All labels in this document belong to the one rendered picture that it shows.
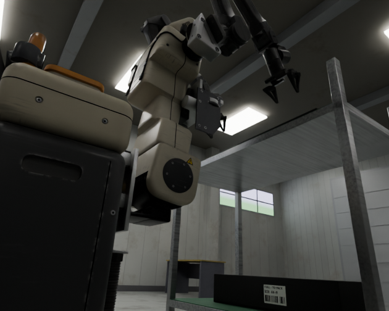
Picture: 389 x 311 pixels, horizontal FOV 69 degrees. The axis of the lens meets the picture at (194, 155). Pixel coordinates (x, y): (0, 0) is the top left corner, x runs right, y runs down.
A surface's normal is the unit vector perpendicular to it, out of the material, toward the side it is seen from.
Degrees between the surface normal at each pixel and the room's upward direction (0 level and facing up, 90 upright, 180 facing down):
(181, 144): 90
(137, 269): 90
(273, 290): 90
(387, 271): 90
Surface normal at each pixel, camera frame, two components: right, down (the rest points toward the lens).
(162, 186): 0.58, -0.29
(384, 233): -0.81, -0.26
